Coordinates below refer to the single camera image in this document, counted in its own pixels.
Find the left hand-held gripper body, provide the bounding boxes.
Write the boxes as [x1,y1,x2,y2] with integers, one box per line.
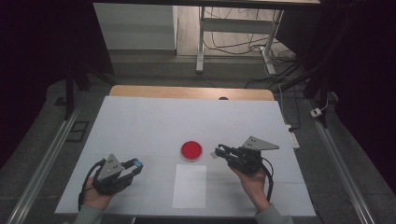
[92,153,134,196]

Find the white cabinet panel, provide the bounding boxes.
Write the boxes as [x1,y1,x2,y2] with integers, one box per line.
[92,3,178,50]

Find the black metal stand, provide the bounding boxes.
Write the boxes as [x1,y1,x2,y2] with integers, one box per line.
[64,60,115,121]
[278,15,359,129]

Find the white desk frame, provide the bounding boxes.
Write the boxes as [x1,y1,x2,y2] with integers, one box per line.
[195,6,285,77]

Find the dark curtain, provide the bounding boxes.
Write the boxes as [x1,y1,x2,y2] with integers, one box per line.
[276,0,396,194]
[0,0,115,169]

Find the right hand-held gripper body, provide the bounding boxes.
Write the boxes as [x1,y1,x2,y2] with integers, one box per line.
[228,135,280,175]

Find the large white table cover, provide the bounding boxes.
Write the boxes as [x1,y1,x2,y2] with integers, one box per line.
[54,95,317,217]

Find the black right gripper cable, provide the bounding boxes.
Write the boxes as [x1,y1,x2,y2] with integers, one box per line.
[261,157,275,203]

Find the white paper sheet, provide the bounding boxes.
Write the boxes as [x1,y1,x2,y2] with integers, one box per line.
[171,163,207,210]

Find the white power strip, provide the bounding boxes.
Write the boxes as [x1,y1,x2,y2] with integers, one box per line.
[284,124,301,149]

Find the tangled floor cables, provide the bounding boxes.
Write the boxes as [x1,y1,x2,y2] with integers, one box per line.
[204,7,300,91]

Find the black floor frame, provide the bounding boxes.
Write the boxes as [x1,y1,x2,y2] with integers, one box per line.
[65,120,91,144]

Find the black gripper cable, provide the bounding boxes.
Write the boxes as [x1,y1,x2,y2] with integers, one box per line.
[78,159,106,213]
[261,157,275,203]

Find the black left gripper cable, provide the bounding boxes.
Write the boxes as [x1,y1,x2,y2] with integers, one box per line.
[78,159,106,213]

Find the person's right hand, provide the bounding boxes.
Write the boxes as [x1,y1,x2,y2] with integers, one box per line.
[228,164,271,213]

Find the aluminium floor rail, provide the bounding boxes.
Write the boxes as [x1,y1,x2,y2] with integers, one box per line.
[6,102,83,224]
[306,99,376,224]

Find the round red ink pad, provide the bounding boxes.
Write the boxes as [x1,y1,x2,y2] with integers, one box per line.
[180,140,204,163]

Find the person's left hand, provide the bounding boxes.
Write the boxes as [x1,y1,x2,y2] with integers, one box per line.
[81,176,117,211]

